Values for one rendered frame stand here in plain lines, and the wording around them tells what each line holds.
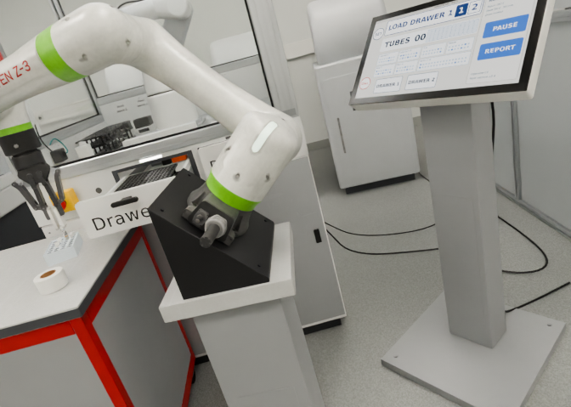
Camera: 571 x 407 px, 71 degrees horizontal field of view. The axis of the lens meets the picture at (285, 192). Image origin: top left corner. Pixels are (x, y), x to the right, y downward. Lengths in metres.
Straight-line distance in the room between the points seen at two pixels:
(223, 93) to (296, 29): 3.57
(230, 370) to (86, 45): 0.76
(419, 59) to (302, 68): 3.35
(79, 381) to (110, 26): 0.84
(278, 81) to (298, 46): 3.06
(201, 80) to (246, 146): 0.28
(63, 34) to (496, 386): 1.53
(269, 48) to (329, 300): 1.02
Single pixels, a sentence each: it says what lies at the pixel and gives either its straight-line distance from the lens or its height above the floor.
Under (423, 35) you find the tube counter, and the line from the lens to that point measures 1.29.
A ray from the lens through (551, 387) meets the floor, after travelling 1.63.
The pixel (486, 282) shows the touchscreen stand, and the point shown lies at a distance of 1.49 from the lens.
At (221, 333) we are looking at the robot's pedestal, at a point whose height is 0.64.
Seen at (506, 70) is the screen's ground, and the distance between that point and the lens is 1.10.
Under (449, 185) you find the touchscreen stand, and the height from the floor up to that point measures 0.66.
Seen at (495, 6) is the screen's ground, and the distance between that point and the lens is 1.22.
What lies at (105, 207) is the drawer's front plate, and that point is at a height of 0.90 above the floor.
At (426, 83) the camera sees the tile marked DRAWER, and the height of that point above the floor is 1.00.
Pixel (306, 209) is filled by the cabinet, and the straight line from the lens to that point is 1.53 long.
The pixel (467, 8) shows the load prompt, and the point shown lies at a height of 1.16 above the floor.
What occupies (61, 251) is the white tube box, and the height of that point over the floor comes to 0.79.
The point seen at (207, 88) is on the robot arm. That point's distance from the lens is 1.00.
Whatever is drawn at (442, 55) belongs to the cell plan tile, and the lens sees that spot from 1.21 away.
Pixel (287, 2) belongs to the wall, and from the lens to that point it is 4.54.
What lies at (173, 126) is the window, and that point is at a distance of 1.47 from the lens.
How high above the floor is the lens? 1.18
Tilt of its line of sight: 20 degrees down
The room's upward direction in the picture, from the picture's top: 15 degrees counter-clockwise
